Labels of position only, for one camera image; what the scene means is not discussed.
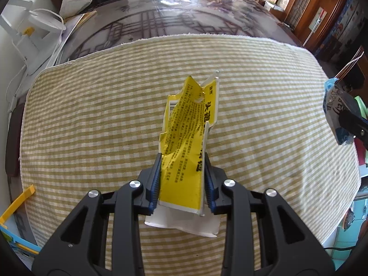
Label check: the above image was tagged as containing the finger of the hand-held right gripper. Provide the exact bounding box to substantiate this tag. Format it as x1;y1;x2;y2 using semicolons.
339;108;368;151

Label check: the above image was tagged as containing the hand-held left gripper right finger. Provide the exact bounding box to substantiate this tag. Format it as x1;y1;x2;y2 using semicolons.
203;157;335;276

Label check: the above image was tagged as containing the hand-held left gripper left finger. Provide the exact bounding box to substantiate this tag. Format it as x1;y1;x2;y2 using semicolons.
32;153;163;276

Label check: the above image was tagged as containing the red bin with green rim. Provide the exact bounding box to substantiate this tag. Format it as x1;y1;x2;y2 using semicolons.
353;95;368;169

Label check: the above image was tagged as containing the light blue wrapper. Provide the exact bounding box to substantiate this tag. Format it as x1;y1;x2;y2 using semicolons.
323;78;357;147

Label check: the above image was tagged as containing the yellow cardboard package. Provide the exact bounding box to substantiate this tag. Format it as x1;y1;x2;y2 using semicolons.
144;75;220;238

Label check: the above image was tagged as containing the green striped cloth mat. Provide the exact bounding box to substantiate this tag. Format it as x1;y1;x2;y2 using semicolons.
19;33;361;276

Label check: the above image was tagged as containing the blue printed door curtain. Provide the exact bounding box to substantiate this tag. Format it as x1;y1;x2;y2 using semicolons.
313;0;363;62

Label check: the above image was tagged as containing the blue plastic toy rack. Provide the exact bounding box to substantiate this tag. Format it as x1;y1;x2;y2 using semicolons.
0;185;41;256

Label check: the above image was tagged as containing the grey floral printed tablecloth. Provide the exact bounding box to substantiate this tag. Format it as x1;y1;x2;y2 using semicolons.
62;0;305;64

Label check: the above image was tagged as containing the white folding desk lamp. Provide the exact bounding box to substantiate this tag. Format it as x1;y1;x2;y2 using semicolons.
0;0;66;74

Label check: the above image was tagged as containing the yellow paper envelope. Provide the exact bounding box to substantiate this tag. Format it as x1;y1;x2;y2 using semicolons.
65;11;97;31

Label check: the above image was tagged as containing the black cable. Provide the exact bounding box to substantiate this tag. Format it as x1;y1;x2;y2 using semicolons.
322;245;357;251

